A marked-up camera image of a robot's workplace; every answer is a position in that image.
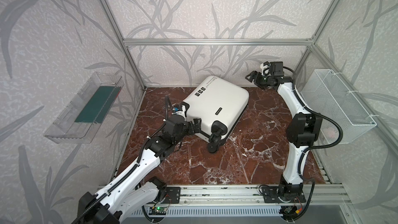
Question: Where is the right black corrugated cable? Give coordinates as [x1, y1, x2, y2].
[282, 66, 344, 223]

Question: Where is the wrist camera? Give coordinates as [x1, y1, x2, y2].
[260, 62, 269, 76]
[173, 104, 186, 116]

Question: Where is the left black corrugated cable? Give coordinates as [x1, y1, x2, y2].
[71, 95, 175, 224]

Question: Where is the pink object in basket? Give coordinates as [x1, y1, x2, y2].
[322, 127, 339, 140]

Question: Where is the aluminium front rail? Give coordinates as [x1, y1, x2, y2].
[90, 184, 352, 207]

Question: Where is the right circuit board with wires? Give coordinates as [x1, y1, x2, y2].
[279, 206, 303, 217]

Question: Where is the clear plastic wall shelf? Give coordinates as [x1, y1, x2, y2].
[44, 72, 124, 144]

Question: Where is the green board in shelf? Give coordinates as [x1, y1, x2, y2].
[75, 86, 122, 123]

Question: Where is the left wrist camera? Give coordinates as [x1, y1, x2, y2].
[173, 104, 186, 116]

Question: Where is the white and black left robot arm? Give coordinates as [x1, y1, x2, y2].
[73, 114, 202, 224]

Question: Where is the left green circuit board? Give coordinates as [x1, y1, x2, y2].
[148, 206, 168, 216]

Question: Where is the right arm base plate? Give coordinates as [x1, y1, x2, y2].
[259, 185, 306, 204]

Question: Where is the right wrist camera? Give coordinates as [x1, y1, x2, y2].
[260, 62, 269, 76]

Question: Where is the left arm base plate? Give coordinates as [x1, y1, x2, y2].
[154, 187, 181, 204]

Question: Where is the white wire mesh basket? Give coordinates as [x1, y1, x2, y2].
[300, 69, 377, 144]

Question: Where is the black corrugated cable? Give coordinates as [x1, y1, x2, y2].
[282, 66, 344, 223]
[71, 95, 175, 224]

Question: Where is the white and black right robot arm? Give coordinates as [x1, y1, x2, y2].
[245, 62, 322, 201]

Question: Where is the black and white suitcase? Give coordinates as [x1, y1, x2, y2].
[181, 76, 249, 153]

